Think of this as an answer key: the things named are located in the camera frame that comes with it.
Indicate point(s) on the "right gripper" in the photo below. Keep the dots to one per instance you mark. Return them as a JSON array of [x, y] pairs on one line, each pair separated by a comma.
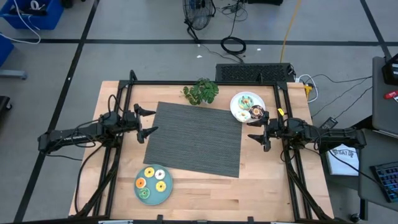
[[276, 129]]

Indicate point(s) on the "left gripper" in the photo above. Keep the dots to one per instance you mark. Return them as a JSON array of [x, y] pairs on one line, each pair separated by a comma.
[[130, 119]]

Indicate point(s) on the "large chocolate iced donut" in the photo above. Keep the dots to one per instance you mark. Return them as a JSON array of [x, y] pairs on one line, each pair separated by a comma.
[[253, 114]]

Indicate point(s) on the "large white iced donut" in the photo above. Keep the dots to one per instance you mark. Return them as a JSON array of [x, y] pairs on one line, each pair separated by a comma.
[[239, 117]]

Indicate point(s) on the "large mint iced donut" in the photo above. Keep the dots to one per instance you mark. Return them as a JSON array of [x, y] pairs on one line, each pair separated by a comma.
[[242, 104]]

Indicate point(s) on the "small yellow sprinkled donut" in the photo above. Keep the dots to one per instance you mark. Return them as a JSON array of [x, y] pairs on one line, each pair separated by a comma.
[[158, 188], [146, 173]]

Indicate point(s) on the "grey woven placemat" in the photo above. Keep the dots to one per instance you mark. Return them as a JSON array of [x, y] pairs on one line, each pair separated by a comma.
[[196, 140]]

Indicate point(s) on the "small white pink donut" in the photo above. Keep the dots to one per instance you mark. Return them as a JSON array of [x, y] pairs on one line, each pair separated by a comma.
[[157, 176]]

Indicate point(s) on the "small orange iced donut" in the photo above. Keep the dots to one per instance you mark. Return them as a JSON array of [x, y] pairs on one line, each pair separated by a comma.
[[138, 184]]

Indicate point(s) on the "small green iced donut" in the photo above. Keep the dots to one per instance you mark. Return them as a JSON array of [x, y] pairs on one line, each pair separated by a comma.
[[141, 194]]

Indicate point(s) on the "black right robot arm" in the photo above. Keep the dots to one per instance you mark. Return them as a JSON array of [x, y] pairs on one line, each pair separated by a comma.
[[335, 135]]

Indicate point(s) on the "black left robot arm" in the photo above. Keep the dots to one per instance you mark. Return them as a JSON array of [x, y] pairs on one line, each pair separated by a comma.
[[71, 136]]

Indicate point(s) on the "white round plate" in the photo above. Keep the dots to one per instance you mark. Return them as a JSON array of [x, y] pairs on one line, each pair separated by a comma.
[[258, 99]]

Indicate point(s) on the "black vented equipment case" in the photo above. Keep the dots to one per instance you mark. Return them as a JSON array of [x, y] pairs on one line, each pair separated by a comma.
[[255, 73]]

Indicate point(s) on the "green plant in white pot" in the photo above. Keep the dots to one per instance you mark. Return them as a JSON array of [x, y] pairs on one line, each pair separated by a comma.
[[200, 91]]

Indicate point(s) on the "yellow power connector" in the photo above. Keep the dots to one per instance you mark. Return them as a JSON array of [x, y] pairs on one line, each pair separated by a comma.
[[308, 90]]

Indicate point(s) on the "black power adapter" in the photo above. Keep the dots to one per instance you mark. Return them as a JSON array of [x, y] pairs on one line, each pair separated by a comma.
[[329, 123]]

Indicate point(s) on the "teal round plate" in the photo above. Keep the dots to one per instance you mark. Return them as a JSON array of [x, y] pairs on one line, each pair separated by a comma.
[[161, 199]]

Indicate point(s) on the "white printed booklet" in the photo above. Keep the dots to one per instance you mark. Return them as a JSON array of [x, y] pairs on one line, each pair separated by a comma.
[[342, 165]]

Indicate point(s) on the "grey desk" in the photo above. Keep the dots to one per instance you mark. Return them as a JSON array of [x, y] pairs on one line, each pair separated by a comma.
[[384, 102], [365, 174]]

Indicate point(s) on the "black floor fan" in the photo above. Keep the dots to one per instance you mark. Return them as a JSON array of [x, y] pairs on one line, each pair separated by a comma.
[[198, 12]]

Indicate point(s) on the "black caster wheel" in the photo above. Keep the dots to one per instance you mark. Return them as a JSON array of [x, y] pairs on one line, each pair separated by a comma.
[[354, 217]]

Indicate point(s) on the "black floor box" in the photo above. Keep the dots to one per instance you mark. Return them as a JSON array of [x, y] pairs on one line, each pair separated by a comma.
[[264, 1]]

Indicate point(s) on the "red flat item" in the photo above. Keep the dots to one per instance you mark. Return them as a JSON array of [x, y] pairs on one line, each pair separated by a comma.
[[390, 95]]

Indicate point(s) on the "black computer keyboard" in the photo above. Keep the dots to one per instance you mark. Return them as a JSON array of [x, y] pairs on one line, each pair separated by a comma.
[[387, 182]]

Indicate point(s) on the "grey stand foot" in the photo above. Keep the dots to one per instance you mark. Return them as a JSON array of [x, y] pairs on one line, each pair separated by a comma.
[[12, 74]]

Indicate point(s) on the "blue plastic bin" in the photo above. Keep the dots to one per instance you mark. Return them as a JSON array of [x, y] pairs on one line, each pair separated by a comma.
[[49, 17], [4, 49]]

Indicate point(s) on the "black chair base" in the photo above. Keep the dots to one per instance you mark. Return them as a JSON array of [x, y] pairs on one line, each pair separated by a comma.
[[3, 104]]

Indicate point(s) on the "black desk device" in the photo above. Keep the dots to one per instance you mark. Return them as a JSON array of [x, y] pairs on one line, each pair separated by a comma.
[[392, 71]]

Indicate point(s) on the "black metal table frame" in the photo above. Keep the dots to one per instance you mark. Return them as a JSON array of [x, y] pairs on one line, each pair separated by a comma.
[[155, 82]]

